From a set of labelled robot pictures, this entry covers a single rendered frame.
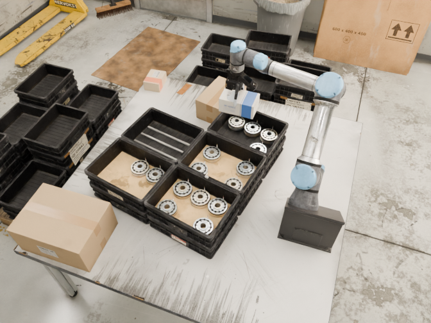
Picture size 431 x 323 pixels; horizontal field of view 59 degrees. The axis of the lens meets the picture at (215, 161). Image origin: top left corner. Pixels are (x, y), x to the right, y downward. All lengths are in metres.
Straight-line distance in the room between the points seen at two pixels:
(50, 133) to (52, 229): 1.21
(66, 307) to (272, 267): 1.44
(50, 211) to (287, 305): 1.24
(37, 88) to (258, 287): 2.47
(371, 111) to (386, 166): 0.70
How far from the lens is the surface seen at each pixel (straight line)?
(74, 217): 2.01
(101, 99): 3.43
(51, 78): 3.61
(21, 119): 3.48
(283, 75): 1.98
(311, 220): 1.89
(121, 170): 2.22
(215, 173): 2.14
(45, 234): 2.01
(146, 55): 4.54
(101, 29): 5.15
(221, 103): 2.13
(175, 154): 2.25
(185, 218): 1.98
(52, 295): 2.89
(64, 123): 3.13
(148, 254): 2.05
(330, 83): 1.76
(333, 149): 2.55
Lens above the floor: 2.50
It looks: 50 degrees down
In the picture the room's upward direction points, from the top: straight up
